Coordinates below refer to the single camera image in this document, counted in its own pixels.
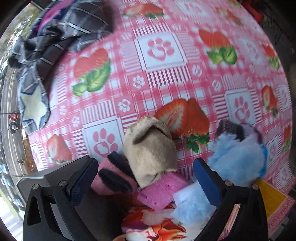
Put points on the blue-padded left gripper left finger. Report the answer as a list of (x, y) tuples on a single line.
[(50, 213)]

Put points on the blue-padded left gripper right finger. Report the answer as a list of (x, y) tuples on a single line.
[(251, 220)]

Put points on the light blue fluffy sock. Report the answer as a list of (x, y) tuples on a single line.
[(240, 162)]

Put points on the dark striped fluffy sock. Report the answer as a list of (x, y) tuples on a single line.
[(241, 131)]

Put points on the beige sock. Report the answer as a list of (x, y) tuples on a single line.
[(150, 150)]

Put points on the white open storage box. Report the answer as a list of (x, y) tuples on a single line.
[(102, 214)]

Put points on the pink printed card box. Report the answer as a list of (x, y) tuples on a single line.
[(277, 206)]

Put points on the pink sponge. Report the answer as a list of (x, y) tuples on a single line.
[(159, 195)]

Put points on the pink strawberry tablecloth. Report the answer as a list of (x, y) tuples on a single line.
[(191, 62)]

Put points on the grey plaid star blanket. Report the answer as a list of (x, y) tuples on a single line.
[(62, 26)]

